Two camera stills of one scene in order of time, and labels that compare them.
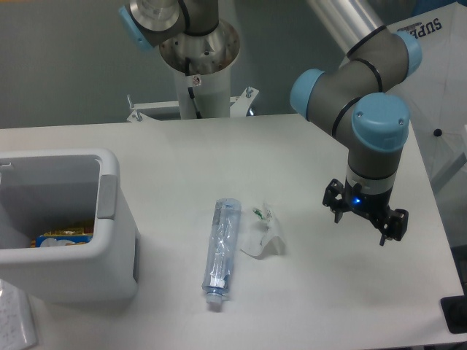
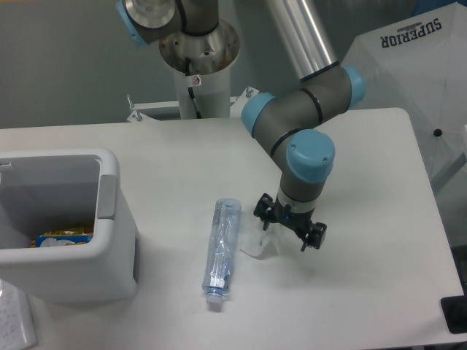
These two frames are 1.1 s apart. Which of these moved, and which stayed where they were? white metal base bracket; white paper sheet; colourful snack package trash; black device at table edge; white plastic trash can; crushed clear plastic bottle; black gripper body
Moved: black gripper body
Stayed: white paper sheet; white plastic trash can; crushed clear plastic bottle; black device at table edge; white metal base bracket; colourful snack package trash
